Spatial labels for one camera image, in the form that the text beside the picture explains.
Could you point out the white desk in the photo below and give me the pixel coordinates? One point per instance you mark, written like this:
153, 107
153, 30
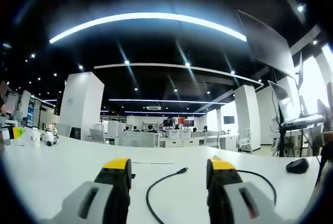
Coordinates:
169, 166

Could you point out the white bottle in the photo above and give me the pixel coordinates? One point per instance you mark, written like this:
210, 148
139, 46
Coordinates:
36, 139

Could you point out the black metal stand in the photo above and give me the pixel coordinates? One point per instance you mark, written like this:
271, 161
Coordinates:
291, 138

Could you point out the white filing cabinet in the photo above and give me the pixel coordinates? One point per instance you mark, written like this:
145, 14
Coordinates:
179, 143

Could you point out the yellow green box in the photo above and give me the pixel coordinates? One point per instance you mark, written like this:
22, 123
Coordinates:
18, 131

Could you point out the wall television screen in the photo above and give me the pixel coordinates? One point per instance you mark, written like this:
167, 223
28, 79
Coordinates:
228, 119

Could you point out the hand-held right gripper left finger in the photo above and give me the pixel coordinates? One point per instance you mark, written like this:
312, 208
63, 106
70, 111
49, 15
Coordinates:
104, 195

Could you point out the grey mesh office chair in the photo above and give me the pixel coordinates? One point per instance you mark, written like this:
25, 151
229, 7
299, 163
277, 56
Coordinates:
211, 139

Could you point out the white toy robot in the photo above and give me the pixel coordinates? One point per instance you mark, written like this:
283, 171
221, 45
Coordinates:
49, 136

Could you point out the black computer mouse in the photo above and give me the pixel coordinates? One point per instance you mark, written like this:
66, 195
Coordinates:
297, 166

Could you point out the silver laptop on stand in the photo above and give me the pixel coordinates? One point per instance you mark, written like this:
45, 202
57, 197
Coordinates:
286, 104

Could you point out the white office chair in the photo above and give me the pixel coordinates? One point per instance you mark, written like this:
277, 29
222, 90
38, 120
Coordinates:
97, 136
244, 138

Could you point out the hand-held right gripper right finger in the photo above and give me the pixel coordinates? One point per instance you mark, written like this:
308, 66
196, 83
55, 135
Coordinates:
229, 195

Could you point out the long ceiling light strip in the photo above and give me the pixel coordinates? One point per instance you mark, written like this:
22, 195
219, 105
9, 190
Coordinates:
145, 23

